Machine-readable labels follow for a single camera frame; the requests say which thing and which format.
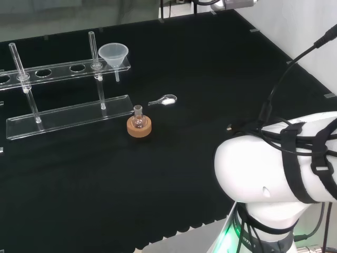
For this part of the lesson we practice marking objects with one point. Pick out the glass weighing funnel with powder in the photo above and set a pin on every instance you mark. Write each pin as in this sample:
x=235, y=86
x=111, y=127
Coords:
x=168, y=101

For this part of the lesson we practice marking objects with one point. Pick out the small round-bottom glass flask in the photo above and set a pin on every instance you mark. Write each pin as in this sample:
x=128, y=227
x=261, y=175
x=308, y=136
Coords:
x=138, y=121

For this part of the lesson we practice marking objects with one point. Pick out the translucent plastic funnel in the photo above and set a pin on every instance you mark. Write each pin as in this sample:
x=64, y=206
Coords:
x=113, y=56

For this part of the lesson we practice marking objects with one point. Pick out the clear acrylic funnel stand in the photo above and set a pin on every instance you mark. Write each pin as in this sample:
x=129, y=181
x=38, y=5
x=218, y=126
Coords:
x=79, y=113

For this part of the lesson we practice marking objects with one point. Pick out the black bench cloth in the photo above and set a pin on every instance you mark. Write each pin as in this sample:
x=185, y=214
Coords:
x=184, y=163

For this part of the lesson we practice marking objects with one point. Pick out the silver metal mount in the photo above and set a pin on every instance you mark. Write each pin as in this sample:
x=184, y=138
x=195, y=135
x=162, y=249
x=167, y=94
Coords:
x=237, y=4

